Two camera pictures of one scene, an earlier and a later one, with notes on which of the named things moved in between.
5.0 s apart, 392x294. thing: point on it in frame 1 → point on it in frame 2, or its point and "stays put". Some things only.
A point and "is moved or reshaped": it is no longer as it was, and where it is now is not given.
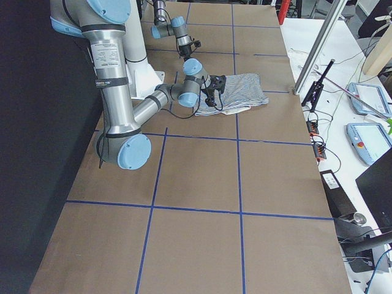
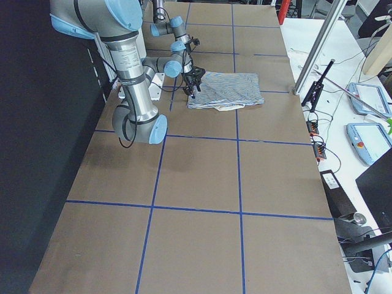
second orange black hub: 320,150 stays put
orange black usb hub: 312,126 stays put
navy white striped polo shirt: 234,94 is moved or reshaped
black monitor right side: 375,186 stays put
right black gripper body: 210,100 → 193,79
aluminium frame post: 337,8 stays put
